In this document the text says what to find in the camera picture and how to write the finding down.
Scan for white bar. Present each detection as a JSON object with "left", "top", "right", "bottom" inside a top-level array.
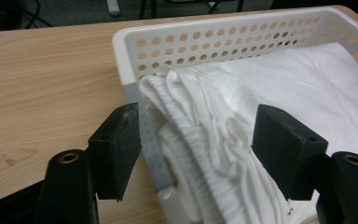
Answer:
[{"left": 105, "top": 0, "right": 121, "bottom": 18}]

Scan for white perforated plastic basket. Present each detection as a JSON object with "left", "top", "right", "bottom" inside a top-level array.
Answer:
[{"left": 111, "top": 7, "right": 358, "bottom": 224}]

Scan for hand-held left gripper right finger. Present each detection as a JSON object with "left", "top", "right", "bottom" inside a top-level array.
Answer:
[{"left": 251, "top": 104, "right": 329, "bottom": 202}]

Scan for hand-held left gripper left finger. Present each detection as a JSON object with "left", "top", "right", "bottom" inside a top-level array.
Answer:
[{"left": 88, "top": 103, "right": 143, "bottom": 203}]

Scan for white elastic-waist pants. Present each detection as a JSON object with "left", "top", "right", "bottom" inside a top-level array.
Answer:
[{"left": 138, "top": 41, "right": 358, "bottom": 224}]

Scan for black cable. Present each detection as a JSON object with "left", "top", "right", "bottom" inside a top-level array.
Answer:
[{"left": 21, "top": 0, "right": 54, "bottom": 30}]

